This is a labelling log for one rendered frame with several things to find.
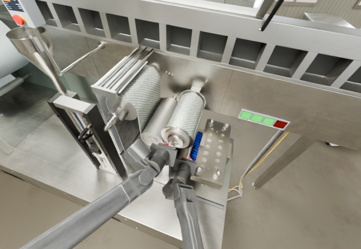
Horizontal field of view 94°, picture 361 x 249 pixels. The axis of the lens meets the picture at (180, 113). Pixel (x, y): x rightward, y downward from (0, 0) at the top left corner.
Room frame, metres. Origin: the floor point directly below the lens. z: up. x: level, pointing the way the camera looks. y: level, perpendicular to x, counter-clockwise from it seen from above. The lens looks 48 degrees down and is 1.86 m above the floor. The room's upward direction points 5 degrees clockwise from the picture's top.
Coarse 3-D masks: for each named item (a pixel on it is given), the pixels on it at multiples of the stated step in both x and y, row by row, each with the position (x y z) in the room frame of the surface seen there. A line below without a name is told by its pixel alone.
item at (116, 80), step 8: (136, 48) 0.77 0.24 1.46; (144, 48) 0.77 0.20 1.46; (128, 56) 0.69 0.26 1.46; (136, 56) 0.69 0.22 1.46; (120, 64) 0.62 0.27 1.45; (128, 64) 0.62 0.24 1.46; (136, 64) 0.66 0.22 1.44; (144, 64) 0.66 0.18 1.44; (112, 72) 0.56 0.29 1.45; (120, 72) 0.56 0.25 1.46; (128, 72) 0.59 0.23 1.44; (136, 72) 0.60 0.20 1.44; (104, 80) 0.50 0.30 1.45; (112, 80) 0.50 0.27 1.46; (120, 80) 0.53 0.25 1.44; (128, 80) 0.54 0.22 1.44; (96, 88) 0.45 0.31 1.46; (104, 88) 0.46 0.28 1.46; (112, 88) 0.48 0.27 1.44; (120, 88) 0.49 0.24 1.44; (104, 96) 0.45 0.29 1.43; (112, 96) 0.44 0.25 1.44
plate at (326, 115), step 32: (64, 32) 0.92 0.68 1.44; (64, 64) 0.95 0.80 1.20; (96, 64) 0.88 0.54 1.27; (160, 64) 0.77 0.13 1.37; (192, 64) 0.73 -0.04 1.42; (160, 96) 0.77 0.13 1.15; (224, 96) 0.68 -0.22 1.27; (256, 96) 0.64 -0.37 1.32; (288, 96) 0.61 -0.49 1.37; (320, 96) 0.58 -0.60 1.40; (352, 96) 0.56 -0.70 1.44; (288, 128) 0.59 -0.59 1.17; (320, 128) 0.55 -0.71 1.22; (352, 128) 0.53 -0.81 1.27
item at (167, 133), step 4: (168, 132) 0.40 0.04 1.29; (172, 132) 0.40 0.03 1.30; (176, 132) 0.40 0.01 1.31; (180, 132) 0.40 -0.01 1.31; (164, 136) 0.41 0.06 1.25; (180, 136) 0.39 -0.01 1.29; (184, 136) 0.39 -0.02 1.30; (184, 140) 0.39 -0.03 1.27; (188, 140) 0.38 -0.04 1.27; (184, 144) 0.39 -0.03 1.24; (188, 144) 0.38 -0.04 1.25
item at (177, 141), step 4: (168, 136) 0.40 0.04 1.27; (172, 136) 0.39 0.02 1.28; (176, 136) 0.39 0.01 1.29; (168, 140) 0.39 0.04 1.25; (172, 140) 0.39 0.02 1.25; (176, 140) 0.38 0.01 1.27; (180, 140) 0.38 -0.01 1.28; (172, 144) 0.39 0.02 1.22; (176, 144) 0.38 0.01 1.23; (180, 144) 0.38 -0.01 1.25
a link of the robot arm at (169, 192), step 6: (168, 186) 0.24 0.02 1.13; (174, 186) 0.22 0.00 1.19; (180, 186) 0.23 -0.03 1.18; (186, 186) 0.23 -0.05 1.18; (192, 186) 0.24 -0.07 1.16; (162, 192) 0.23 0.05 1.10; (168, 192) 0.22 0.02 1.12; (174, 192) 0.20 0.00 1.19; (168, 198) 0.20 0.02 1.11; (174, 198) 0.18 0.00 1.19
